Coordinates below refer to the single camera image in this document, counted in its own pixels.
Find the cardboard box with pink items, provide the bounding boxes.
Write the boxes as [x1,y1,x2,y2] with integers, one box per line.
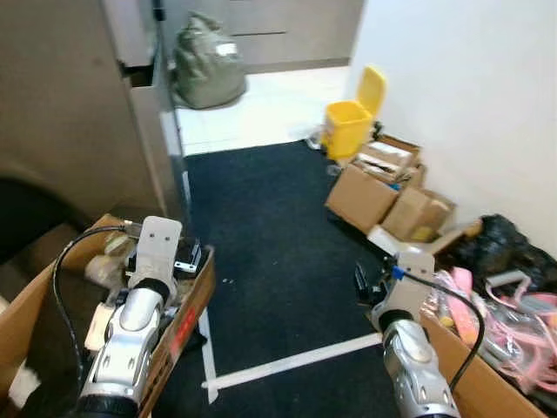
[416,277,557,418]

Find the green stuffed bag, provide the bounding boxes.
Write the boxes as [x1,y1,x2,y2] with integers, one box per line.
[171,11,248,111]

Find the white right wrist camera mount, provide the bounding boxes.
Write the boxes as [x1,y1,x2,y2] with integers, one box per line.
[394,247,437,303]

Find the short white floor tape strip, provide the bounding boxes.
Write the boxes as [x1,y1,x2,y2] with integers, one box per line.
[201,333,385,391]

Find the open cardboard box white contents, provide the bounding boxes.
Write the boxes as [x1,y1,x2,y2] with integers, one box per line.
[354,134,425,189]

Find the tall grey cabinet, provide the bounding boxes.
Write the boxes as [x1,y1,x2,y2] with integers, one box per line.
[0,0,191,229]

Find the pink plastic bottle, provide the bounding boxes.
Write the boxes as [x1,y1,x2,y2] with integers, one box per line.
[450,267,486,343]

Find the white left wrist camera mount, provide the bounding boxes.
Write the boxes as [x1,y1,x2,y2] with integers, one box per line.
[131,216,185,285]

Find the white foam piece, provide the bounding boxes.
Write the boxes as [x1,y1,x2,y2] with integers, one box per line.
[366,224,411,256]

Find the plain closed cardboard box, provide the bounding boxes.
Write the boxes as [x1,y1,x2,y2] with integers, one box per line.
[325,163,403,235]

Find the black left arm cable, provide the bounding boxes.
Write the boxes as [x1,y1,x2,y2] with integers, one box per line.
[51,224,143,377]

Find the dark blue carpet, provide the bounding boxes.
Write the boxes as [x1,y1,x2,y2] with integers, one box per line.
[152,138,453,418]

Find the small cardboard box yellow label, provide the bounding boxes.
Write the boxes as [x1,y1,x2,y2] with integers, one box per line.
[382,186,457,244]

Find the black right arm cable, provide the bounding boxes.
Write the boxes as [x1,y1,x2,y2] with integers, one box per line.
[391,266,486,394]

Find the black rubbish bag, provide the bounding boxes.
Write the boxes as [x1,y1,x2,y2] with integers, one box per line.
[451,212,557,293]

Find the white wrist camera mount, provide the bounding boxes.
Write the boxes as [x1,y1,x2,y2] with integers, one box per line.
[394,247,437,303]
[131,216,185,285]

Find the yellow rubbish bin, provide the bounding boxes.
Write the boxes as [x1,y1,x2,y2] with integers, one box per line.
[321,65,389,163]

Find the pink plastic packaging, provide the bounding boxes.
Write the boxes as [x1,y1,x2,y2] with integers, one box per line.
[426,268,557,394]

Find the long white floor tape strip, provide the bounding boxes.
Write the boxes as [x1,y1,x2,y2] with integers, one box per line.
[178,169,220,403]

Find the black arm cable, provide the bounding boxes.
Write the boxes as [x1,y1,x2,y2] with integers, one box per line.
[51,224,143,377]
[391,266,486,394]

